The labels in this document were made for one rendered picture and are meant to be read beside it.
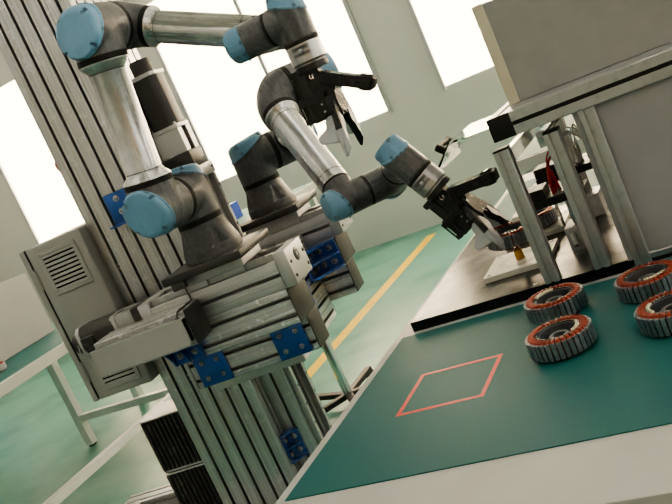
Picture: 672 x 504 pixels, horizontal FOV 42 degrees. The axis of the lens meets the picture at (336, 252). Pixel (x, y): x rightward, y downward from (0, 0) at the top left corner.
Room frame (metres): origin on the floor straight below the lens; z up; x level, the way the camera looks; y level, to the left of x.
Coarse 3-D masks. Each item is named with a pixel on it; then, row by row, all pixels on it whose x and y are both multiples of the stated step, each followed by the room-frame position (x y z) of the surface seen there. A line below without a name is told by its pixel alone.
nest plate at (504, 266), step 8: (552, 240) 1.91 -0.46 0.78; (528, 248) 1.93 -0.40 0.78; (552, 248) 1.85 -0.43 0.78; (504, 256) 1.96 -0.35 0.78; (512, 256) 1.93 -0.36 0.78; (528, 256) 1.87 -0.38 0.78; (496, 264) 1.92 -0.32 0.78; (504, 264) 1.89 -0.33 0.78; (512, 264) 1.86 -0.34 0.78; (520, 264) 1.83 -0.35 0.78; (528, 264) 1.81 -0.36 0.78; (536, 264) 1.79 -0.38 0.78; (488, 272) 1.88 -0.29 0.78; (496, 272) 1.85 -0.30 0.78; (504, 272) 1.83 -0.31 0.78; (512, 272) 1.82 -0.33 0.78; (520, 272) 1.81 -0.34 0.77; (488, 280) 1.84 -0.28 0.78; (496, 280) 1.84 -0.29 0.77
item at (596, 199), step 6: (594, 192) 2.00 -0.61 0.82; (600, 192) 2.01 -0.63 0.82; (588, 198) 2.00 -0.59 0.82; (594, 198) 1.99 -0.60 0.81; (600, 198) 1.99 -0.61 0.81; (594, 204) 1.99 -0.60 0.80; (600, 204) 1.99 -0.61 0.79; (606, 204) 2.03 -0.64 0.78; (594, 210) 1.99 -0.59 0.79; (600, 210) 1.99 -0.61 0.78; (606, 210) 2.00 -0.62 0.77; (594, 216) 2.00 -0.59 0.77
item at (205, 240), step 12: (204, 216) 2.12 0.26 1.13; (216, 216) 2.14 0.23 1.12; (180, 228) 2.14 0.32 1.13; (192, 228) 2.12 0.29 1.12; (204, 228) 2.11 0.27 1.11; (216, 228) 2.12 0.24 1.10; (228, 228) 2.14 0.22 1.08; (192, 240) 2.12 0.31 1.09; (204, 240) 2.11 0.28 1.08; (216, 240) 2.12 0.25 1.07; (228, 240) 2.12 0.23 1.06; (240, 240) 2.15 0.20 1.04; (192, 252) 2.11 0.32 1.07; (204, 252) 2.10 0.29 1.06; (216, 252) 2.10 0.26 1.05; (192, 264) 2.12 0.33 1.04
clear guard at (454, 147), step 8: (480, 120) 2.24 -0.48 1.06; (472, 128) 2.13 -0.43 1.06; (480, 128) 2.05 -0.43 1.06; (488, 128) 2.01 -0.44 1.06; (456, 136) 2.11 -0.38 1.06; (464, 136) 2.04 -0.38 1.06; (448, 144) 2.06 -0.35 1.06; (456, 144) 2.16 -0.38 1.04; (448, 152) 2.10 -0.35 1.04; (456, 152) 2.22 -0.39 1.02; (448, 160) 2.15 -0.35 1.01; (440, 168) 2.09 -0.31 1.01
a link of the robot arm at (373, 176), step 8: (376, 168) 2.03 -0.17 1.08; (368, 176) 2.01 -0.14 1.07; (376, 176) 2.00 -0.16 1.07; (384, 176) 1.99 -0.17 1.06; (376, 184) 1.99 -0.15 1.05; (384, 184) 2.00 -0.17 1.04; (392, 184) 1.99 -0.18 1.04; (400, 184) 1.99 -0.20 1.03; (376, 192) 1.99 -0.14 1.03; (384, 192) 2.00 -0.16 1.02; (392, 192) 2.01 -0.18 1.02; (400, 192) 2.04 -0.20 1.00; (376, 200) 2.00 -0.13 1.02
